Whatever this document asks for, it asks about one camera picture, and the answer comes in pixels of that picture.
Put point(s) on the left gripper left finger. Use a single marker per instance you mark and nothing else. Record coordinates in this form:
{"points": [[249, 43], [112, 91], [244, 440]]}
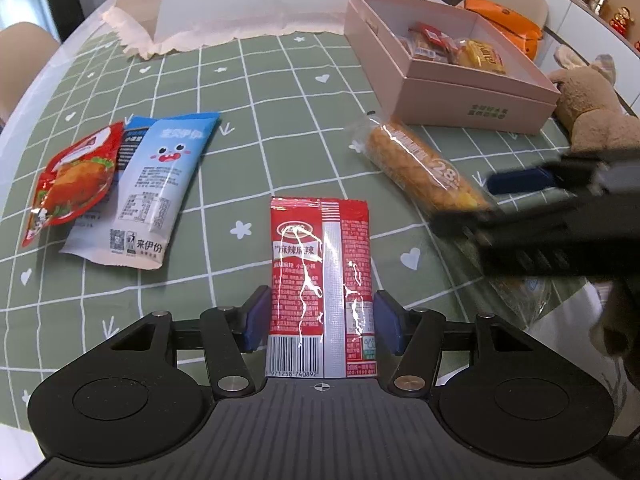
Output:
{"points": [[227, 333]]}

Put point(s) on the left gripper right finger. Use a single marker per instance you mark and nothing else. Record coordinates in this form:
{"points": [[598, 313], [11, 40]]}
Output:
{"points": [[409, 347]]}

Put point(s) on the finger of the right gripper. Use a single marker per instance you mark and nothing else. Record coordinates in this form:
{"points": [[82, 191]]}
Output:
{"points": [[528, 180], [460, 223]]}

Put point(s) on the bread stick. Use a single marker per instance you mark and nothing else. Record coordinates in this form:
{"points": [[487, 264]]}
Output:
{"points": [[421, 172]]}

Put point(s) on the red spicy snack packet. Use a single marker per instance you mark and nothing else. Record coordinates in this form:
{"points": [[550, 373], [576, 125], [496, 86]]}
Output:
{"points": [[322, 323]]}

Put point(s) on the red chicken snack pouch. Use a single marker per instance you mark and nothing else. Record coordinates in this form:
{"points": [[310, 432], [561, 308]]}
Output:
{"points": [[74, 180]]}

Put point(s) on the brown plush toy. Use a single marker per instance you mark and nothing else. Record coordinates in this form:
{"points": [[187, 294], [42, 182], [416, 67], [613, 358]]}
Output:
{"points": [[588, 106]]}

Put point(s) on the yellow wrapped pastry in box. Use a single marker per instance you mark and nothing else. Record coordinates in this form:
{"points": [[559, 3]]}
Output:
{"points": [[478, 55]]}

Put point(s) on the orange snack bag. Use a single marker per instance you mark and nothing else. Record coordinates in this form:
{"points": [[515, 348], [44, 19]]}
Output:
{"points": [[522, 32]]}

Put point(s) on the pink cardboard box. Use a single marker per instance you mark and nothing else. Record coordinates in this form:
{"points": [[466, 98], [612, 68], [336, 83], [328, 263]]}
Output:
{"points": [[421, 92]]}

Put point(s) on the red wrapped snack in box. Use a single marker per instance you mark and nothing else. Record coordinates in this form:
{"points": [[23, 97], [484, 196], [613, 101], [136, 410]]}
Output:
{"points": [[428, 43]]}

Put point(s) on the green grid tablecloth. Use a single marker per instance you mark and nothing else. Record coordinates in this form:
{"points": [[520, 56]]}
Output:
{"points": [[285, 104]]}

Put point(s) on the light blue snack packet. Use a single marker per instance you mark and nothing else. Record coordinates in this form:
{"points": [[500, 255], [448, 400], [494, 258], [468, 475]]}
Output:
{"points": [[131, 226]]}

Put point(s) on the beige dining chair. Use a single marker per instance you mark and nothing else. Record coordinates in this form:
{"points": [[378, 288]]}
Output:
{"points": [[25, 48]]}

